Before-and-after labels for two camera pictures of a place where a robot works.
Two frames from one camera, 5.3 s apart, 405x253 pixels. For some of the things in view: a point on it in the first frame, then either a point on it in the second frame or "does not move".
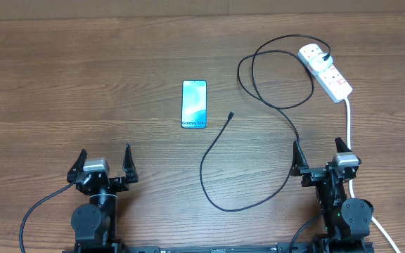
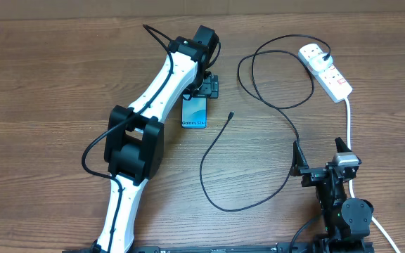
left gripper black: (120, 185) -> (209, 88)
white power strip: (330, 80) does not move
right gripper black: (313, 174) does not move
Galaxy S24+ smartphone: (194, 104) does not move
